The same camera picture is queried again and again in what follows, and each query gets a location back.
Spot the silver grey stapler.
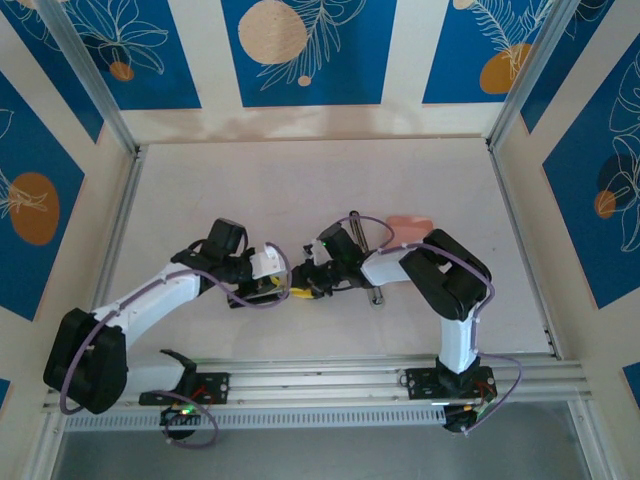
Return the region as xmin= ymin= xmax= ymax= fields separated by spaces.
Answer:
xmin=348 ymin=209 xmax=387 ymax=307

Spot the pink plastic tray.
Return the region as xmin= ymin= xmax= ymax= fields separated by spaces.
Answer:
xmin=386 ymin=213 xmax=433 ymax=250

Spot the black controller board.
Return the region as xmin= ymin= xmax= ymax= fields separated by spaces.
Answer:
xmin=158 ymin=403 xmax=202 ymax=432
xmin=441 ymin=401 xmax=496 ymax=435

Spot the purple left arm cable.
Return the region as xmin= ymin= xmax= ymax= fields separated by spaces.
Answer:
xmin=59 ymin=242 xmax=293 ymax=449

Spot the wide aluminium base rail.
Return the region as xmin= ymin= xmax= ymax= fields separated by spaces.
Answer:
xmin=42 ymin=353 xmax=587 ymax=412

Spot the aluminium side rail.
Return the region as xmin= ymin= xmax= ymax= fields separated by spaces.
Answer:
xmin=487 ymin=142 xmax=564 ymax=360
xmin=94 ymin=144 xmax=150 ymax=311

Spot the grey slotted cable duct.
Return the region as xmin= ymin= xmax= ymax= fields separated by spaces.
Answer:
xmin=62 ymin=405 xmax=449 ymax=432

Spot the blue floral wall panel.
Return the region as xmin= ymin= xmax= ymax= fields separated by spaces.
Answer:
xmin=62 ymin=0 xmax=202 ymax=111
xmin=519 ymin=0 xmax=640 ymax=135
xmin=422 ymin=0 xmax=566 ymax=105
xmin=542 ymin=47 xmax=640 ymax=310
xmin=0 ymin=0 xmax=105 ymax=145
xmin=221 ymin=0 xmax=399 ymax=108
xmin=0 ymin=72 xmax=86 ymax=322

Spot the aluminium frame post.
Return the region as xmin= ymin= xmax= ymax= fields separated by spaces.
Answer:
xmin=34 ymin=0 xmax=142 ymax=157
xmin=485 ymin=0 xmax=587 ymax=150

